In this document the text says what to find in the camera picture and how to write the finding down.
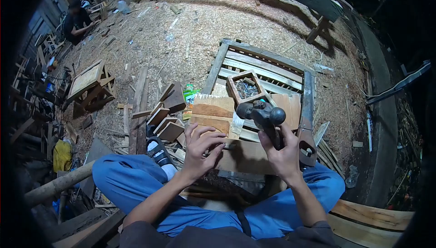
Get person's left little finger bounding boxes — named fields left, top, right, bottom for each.
left=185, top=123, right=199, bottom=144

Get person's right hand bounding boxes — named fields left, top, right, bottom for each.
left=258, top=123, right=304, bottom=184

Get black hammer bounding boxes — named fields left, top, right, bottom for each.
left=236, top=100, right=287, bottom=150

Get person's left thumb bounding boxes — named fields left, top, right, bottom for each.
left=204, top=147, right=226, bottom=171

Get dark metal bar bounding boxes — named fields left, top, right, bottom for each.
left=366, top=60, right=432, bottom=106

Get yellow bag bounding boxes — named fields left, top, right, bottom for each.
left=53, top=139, right=73, bottom=173

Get stack of thin wooden strips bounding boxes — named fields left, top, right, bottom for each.
left=313, top=121, right=345, bottom=180

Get green packet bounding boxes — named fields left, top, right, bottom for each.
left=183, top=84, right=201, bottom=120

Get brown plywood board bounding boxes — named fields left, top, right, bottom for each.
left=190, top=92, right=302, bottom=140

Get person's legs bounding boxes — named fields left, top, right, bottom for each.
left=92, top=137, right=346, bottom=239

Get person's left ring finger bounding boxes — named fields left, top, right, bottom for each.
left=196, top=126, right=218, bottom=137

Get square wooden box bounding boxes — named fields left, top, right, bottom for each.
left=226, top=70, right=268, bottom=105

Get person's right thumb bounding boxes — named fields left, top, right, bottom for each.
left=258, top=139, right=277, bottom=161

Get slatted wooden frame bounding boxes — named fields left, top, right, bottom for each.
left=201, top=38, right=317, bottom=143

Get person's left middle finger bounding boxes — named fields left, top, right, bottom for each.
left=204, top=134, right=228, bottom=144

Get plain wooden board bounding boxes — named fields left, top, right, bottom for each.
left=214, top=138, right=277, bottom=176

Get pile of small wooden boards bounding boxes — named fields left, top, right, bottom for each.
left=146, top=81, right=188, bottom=146

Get round wooden pole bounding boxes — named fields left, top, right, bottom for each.
left=24, top=160, right=97, bottom=208

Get person's body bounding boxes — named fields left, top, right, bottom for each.
left=119, top=220, right=338, bottom=248

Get person's left hand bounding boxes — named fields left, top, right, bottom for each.
left=182, top=123, right=228, bottom=181

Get person's right index finger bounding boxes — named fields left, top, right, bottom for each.
left=279, top=123, right=300, bottom=149

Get long wooden planks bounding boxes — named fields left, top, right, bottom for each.
left=127, top=66, right=150, bottom=155

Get thick light wooden planks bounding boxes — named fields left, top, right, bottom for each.
left=326, top=199, right=415, bottom=248

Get pile of nails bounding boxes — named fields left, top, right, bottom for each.
left=236, top=79, right=259, bottom=99

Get small wooden stool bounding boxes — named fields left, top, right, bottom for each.
left=66, top=59, right=116, bottom=113

